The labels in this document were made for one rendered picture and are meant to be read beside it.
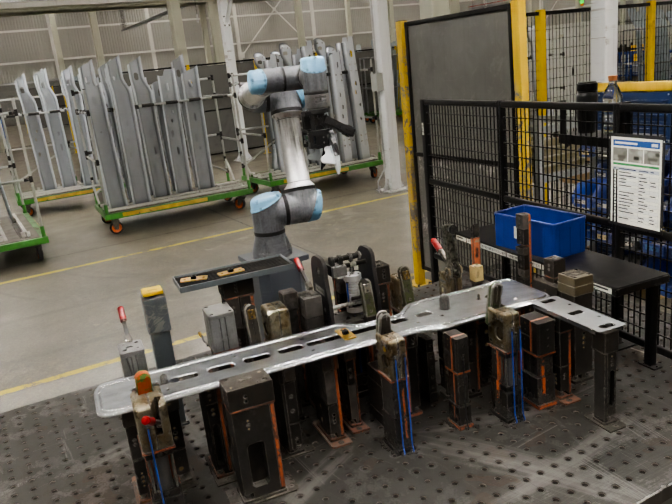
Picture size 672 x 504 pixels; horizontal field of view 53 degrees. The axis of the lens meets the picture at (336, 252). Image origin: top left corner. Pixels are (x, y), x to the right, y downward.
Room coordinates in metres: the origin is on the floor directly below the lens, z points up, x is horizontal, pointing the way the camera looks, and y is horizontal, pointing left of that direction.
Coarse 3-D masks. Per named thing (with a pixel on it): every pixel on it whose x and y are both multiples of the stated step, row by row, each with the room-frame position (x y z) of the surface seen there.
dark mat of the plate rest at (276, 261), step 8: (280, 256) 2.17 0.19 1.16; (248, 264) 2.12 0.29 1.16; (256, 264) 2.11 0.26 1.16; (264, 264) 2.10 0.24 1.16; (272, 264) 2.09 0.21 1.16; (280, 264) 2.08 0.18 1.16; (208, 272) 2.07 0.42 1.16; (216, 272) 2.07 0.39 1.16; (240, 272) 2.04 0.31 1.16; (248, 272) 2.03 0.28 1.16; (176, 280) 2.02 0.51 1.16; (200, 280) 2.00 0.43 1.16; (208, 280) 1.99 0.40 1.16
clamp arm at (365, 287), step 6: (360, 282) 2.00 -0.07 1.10; (366, 282) 2.00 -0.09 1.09; (360, 288) 2.00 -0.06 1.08; (366, 288) 1.99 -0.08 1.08; (360, 294) 2.00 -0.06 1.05; (366, 294) 1.99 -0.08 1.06; (372, 294) 2.00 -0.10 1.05; (366, 300) 1.99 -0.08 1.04; (372, 300) 1.99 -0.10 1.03; (366, 306) 1.98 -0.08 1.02; (372, 306) 1.99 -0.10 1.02; (366, 312) 1.98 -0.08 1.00; (372, 312) 1.98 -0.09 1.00
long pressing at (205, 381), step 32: (480, 288) 2.09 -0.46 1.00; (512, 288) 2.06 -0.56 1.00; (416, 320) 1.87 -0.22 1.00; (448, 320) 1.85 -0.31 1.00; (224, 352) 1.78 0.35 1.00; (256, 352) 1.76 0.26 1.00; (288, 352) 1.74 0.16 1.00; (320, 352) 1.72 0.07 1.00; (128, 384) 1.64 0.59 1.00; (160, 384) 1.62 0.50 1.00; (192, 384) 1.60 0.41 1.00
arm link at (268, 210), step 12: (276, 192) 2.43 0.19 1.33; (252, 204) 2.39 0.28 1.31; (264, 204) 2.36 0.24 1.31; (276, 204) 2.38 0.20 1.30; (288, 204) 2.39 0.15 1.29; (252, 216) 2.40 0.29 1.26; (264, 216) 2.36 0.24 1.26; (276, 216) 2.37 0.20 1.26; (288, 216) 2.38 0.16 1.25; (264, 228) 2.36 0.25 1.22; (276, 228) 2.37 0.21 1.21
